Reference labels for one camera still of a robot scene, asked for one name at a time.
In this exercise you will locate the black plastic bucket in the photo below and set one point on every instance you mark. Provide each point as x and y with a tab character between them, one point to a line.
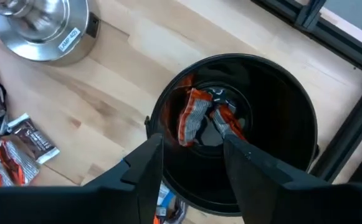
277	93

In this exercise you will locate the silver lamp with white shade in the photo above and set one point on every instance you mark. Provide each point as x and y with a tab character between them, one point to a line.
43	28

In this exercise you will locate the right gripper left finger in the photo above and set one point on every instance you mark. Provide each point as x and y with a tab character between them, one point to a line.
137	186

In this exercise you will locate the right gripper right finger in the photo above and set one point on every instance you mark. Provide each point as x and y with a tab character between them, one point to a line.
268	193

